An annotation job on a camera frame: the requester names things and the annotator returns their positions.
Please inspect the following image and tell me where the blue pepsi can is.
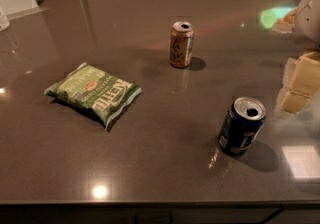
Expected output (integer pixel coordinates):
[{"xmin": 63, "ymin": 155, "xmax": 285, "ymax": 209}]
[{"xmin": 218, "ymin": 97, "xmax": 266, "ymax": 155}]

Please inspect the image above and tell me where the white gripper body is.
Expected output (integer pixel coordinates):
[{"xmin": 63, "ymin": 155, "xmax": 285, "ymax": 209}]
[{"xmin": 293, "ymin": 0, "xmax": 320, "ymax": 51}]

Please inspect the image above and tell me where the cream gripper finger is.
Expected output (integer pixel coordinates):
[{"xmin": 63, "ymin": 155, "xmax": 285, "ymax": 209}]
[{"xmin": 278, "ymin": 51, "xmax": 320, "ymax": 114}]

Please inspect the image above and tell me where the orange la croix can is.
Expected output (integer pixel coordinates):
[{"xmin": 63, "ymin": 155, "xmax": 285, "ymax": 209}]
[{"xmin": 170, "ymin": 21, "xmax": 194, "ymax": 68}]

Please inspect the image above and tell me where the green chips bag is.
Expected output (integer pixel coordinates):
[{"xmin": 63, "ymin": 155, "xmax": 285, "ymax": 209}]
[{"xmin": 44, "ymin": 62, "xmax": 142, "ymax": 128}]

